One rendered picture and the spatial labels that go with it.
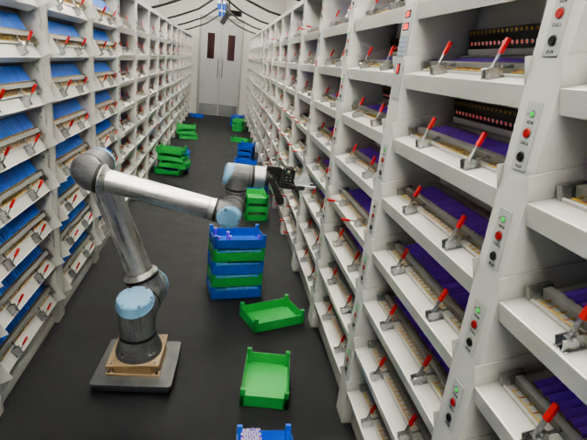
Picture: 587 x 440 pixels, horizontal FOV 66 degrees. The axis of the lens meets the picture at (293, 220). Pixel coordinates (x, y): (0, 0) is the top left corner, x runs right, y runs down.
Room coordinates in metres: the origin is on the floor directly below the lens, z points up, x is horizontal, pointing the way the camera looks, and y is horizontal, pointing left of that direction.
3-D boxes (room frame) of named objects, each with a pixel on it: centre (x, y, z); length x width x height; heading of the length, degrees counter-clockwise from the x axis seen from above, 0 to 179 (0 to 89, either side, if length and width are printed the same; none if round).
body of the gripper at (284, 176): (1.83, 0.08, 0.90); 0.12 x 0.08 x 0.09; 100
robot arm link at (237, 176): (1.80, 0.24, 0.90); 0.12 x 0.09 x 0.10; 100
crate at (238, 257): (2.50, 0.32, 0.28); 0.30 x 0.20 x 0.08; 110
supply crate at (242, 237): (2.50, 0.32, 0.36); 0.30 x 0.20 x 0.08; 110
